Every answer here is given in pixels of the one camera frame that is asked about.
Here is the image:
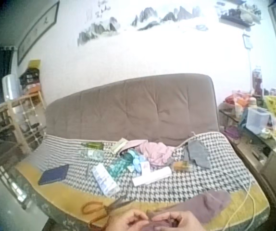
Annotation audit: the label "person's right hand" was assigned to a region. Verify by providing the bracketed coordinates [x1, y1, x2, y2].
[152, 211, 205, 231]

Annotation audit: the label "person's left hand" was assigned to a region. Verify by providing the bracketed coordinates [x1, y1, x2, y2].
[107, 208, 151, 231]

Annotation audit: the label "purple sock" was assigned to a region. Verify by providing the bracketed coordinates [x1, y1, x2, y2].
[145, 189, 232, 231]

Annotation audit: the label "white paper box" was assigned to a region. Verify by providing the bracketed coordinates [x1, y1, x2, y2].
[131, 166, 172, 187]

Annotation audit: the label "small white card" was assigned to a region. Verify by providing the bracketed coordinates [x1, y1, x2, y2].
[140, 161, 151, 174]

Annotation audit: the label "white and blue box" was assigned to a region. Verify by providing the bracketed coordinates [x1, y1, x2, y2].
[91, 163, 121, 196]

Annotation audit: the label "light blue plastic item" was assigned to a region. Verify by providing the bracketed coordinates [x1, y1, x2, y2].
[129, 154, 146, 173]

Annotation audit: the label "teal patterned bottle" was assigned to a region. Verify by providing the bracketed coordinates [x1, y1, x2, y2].
[108, 149, 139, 180]

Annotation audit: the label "orange packet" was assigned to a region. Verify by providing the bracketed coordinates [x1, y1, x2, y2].
[172, 160, 193, 172]

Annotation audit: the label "pink cloth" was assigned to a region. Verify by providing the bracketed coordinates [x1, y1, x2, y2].
[138, 141, 182, 168]

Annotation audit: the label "grey sock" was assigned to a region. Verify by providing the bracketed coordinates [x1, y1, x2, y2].
[183, 140, 212, 169]

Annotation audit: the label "beige box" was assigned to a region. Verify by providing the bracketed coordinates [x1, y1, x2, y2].
[110, 138, 129, 154]

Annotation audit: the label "clear plastic bottle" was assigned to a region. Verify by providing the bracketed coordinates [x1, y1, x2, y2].
[79, 149, 105, 161]

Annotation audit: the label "green glass bottle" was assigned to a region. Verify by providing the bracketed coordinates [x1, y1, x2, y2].
[80, 141, 105, 150]

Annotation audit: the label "dark blue notebook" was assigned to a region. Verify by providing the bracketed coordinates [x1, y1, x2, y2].
[38, 164, 70, 186]

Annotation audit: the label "brown sofa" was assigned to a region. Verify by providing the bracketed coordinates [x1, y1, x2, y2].
[44, 73, 222, 148]

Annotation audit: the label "cluttered side table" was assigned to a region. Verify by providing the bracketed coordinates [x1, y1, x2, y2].
[218, 92, 276, 217]

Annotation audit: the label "clear plastic storage box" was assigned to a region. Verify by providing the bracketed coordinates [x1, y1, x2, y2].
[245, 106, 272, 132]

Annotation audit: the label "wooden rack with clutter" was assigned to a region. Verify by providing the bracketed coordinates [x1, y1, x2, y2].
[0, 90, 48, 169]

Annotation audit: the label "dark curtain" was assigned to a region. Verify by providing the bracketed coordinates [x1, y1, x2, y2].
[0, 46, 17, 103]

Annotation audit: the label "framed calligraphy scroll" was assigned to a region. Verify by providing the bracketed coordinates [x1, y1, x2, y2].
[16, 0, 60, 66]

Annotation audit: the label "orange-handled scissors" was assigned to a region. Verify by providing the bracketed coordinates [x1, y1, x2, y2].
[81, 194, 137, 229]

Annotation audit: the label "white cable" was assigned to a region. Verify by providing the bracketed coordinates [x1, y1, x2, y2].
[226, 178, 257, 231]

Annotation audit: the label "wall charger with cord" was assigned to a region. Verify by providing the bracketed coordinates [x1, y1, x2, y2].
[242, 33, 253, 94]

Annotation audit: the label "mountain wall decal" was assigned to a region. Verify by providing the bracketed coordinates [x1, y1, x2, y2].
[77, 5, 202, 47]

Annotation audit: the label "wall shelf with items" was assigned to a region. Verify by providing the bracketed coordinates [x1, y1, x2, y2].
[215, 0, 263, 29]

